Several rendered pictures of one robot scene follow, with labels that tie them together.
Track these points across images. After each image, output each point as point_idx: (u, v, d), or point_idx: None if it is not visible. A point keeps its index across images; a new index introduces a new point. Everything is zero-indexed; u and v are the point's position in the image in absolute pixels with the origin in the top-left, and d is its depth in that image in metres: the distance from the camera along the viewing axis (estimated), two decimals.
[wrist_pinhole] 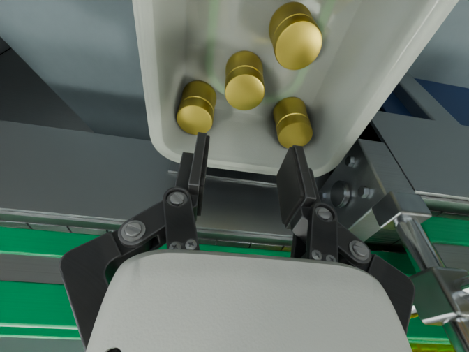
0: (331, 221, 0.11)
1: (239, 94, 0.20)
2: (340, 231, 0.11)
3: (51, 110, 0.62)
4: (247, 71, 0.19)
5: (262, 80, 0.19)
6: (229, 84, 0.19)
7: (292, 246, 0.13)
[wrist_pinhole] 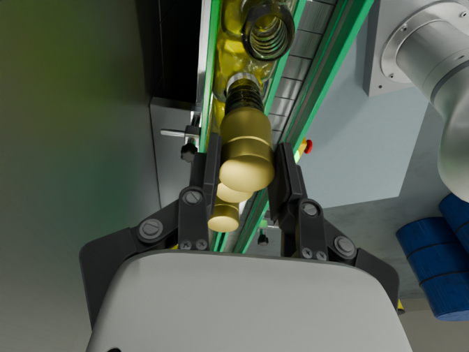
0: (317, 216, 0.11)
1: (239, 176, 0.14)
2: (326, 227, 0.11)
3: None
4: (250, 149, 0.13)
5: (271, 160, 0.13)
6: (225, 166, 0.13)
7: (280, 244, 0.13)
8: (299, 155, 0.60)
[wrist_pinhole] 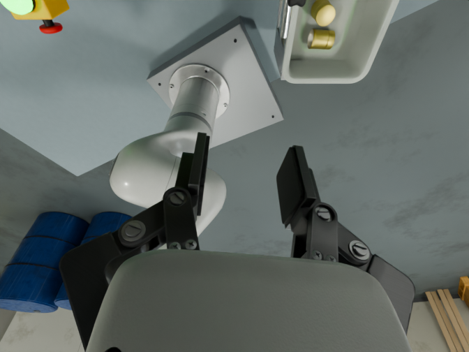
0: (331, 221, 0.11)
1: None
2: (340, 231, 0.11)
3: None
4: None
5: None
6: None
7: (292, 246, 0.13)
8: (26, 11, 0.39)
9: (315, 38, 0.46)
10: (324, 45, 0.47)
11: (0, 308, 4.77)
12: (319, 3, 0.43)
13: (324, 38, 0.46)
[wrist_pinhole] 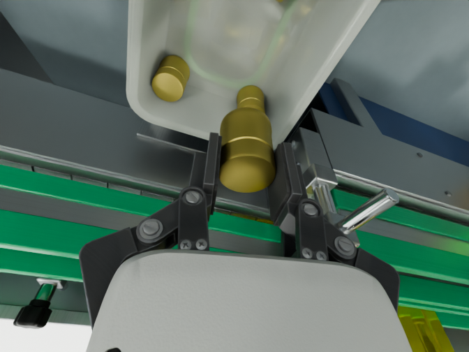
0: (317, 216, 0.11)
1: None
2: (326, 227, 0.11)
3: (17, 68, 0.59)
4: None
5: None
6: None
7: (280, 244, 0.13)
8: None
9: None
10: None
11: None
12: None
13: None
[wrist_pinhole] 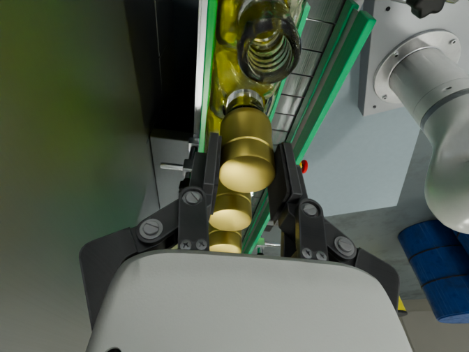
0: (317, 216, 0.11)
1: (224, 221, 0.18)
2: (326, 227, 0.11)
3: None
4: (231, 204, 0.17)
5: (248, 211, 0.17)
6: (213, 216, 0.17)
7: (280, 244, 0.13)
8: None
9: None
10: None
11: None
12: None
13: None
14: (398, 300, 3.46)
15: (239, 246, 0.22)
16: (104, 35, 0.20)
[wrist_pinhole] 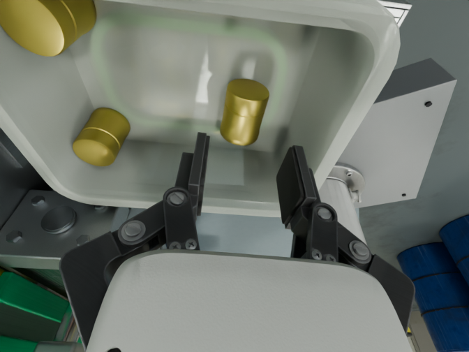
0: (331, 221, 0.11)
1: None
2: (340, 231, 0.11)
3: None
4: None
5: None
6: None
7: (292, 246, 0.13)
8: None
9: (232, 140, 0.20)
10: (252, 119, 0.18)
11: None
12: None
13: (234, 120, 0.19)
14: None
15: None
16: None
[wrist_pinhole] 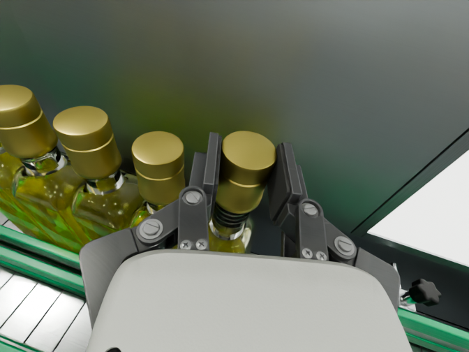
0: (317, 216, 0.11)
1: (83, 115, 0.16)
2: (326, 227, 0.11)
3: None
4: (106, 129, 0.16)
5: (86, 137, 0.15)
6: (101, 111, 0.17)
7: (280, 244, 0.13)
8: None
9: (228, 208, 0.16)
10: (254, 187, 0.14)
11: None
12: (136, 172, 0.17)
13: (229, 188, 0.14)
14: None
15: (0, 113, 0.16)
16: None
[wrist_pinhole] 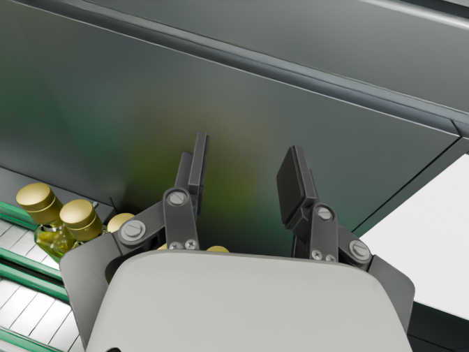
0: (331, 221, 0.11)
1: (123, 221, 0.27)
2: (340, 231, 0.11)
3: None
4: None
5: None
6: (133, 216, 0.28)
7: (292, 246, 0.13)
8: None
9: None
10: None
11: None
12: None
13: None
14: None
15: (77, 223, 0.27)
16: (207, 216, 0.44)
